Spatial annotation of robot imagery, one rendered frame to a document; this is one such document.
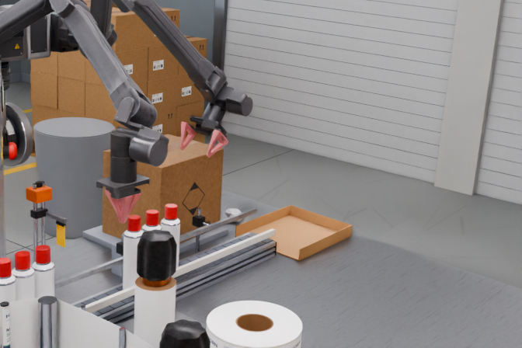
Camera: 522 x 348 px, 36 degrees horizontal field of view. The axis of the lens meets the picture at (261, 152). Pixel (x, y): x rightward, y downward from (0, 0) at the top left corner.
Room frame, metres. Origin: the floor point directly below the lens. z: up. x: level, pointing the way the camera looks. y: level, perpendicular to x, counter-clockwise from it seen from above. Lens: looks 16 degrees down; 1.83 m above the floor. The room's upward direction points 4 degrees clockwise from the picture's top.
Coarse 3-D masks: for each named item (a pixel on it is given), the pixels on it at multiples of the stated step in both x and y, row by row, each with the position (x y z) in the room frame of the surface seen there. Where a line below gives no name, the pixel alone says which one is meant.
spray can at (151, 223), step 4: (148, 212) 1.95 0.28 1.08; (152, 212) 1.95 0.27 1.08; (156, 212) 1.95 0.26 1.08; (148, 216) 1.94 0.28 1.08; (152, 216) 1.94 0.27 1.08; (156, 216) 1.95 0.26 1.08; (148, 220) 1.94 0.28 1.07; (152, 220) 1.94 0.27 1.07; (156, 220) 1.95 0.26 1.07; (144, 224) 1.96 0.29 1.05; (148, 224) 1.94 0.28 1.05; (152, 224) 1.94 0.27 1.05; (156, 224) 1.95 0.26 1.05; (144, 228) 1.94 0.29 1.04; (148, 228) 1.94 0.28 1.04; (152, 228) 1.94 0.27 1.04; (156, 228) 1.94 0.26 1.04; (160, 228) 1.95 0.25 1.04
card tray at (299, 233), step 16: (288, 208) 2.67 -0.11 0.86; (240, 224) 2.45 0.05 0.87; (256, 224) 2.52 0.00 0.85; (272, 224) 2.57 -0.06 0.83; (288, 224) 2.58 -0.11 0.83; (304, 224) 2.59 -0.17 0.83; (320, 224) 2.59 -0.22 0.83; (336, 224) 2.55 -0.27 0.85; (288, 240) 2.44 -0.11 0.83; (304, 240) 2.45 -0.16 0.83; (320, 240) 2.37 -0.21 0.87; (336, 240) 2.45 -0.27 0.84; (288, 256) 2.31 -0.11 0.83; (304, 256) 2.31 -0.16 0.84
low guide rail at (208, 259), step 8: (264, 232) 2.29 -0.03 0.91; (272, 232) 2.31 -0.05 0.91; (248, 240) 2.22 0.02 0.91; (256, 240) 2.25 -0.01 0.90; (224, 248) 2.15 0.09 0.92; (232, 248) 2.16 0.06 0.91; (240, 248) 2.19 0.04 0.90; (208, 256) 2.08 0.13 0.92; (216, 256) 2.10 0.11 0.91; (192, 264) 2.02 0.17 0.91; (200, 264) 2.05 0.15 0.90; (176, 272) 1.97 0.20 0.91; (184, 272) 2.00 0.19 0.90; (128, 288) 1.85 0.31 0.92; (112, 296) 1.80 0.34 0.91; (120, 296) 1.82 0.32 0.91; (128, 296) 1.84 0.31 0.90; (88, 304) 1.75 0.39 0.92; (96, 304) 1.75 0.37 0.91; (104, 304) 1.77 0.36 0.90
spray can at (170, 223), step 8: (168, 208) 2.00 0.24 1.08; (176, 208) 2.01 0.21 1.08; (168, 216) 2.00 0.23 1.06; (176, 216) 2.01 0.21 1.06; (168, 224) 1.99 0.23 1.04; (176, 224) 1.99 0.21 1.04; (176, 232) 1.99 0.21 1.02; (176, 240) 2.00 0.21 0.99; (176, 256) 2.00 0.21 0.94; (176, 264) 2.00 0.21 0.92
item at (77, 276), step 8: (232, 216) 2.28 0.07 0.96; (240, 216) 2.30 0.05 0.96; (208, 224) 2.20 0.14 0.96; (216, 224) 2.21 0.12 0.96; (192, 232) 2.13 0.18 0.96; (200, 232) 2.16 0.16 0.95; (104, 264) 1.88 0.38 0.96; (112, 264) 1.89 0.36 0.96; (80, 272) 1.82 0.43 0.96; (88, 272) 1.83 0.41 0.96; (96, 272) 1.85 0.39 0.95; (64, 280) 1.77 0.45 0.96; (72, 280) 1.79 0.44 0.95; (56, 288) 1.75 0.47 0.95
